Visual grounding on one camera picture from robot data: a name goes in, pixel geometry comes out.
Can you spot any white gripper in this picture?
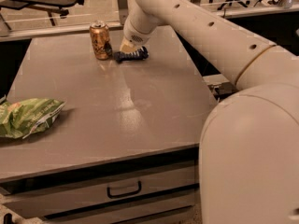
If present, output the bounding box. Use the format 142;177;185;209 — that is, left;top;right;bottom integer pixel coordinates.
120;17;153;53

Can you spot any blue rxbar blueberry wrapper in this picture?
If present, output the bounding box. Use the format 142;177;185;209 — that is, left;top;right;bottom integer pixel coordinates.
113;47;149;63

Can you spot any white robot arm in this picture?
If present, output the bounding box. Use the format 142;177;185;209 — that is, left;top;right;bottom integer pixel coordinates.
124;0;299;224

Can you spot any orange soda can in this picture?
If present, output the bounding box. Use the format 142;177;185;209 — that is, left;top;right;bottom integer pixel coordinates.
90;21;112;60

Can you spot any grey drawer cabinet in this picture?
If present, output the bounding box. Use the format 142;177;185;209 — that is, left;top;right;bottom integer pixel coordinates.
0;26;215;224

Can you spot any green chip bag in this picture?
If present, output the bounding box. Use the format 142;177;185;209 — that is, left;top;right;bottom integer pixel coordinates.
0;96;65;139

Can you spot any grey metal railing frame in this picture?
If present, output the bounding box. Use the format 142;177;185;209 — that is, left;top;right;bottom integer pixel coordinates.
1;0;299;41

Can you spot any black drawer handle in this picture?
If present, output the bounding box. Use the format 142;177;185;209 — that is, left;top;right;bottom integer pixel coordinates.
107;181;142;199

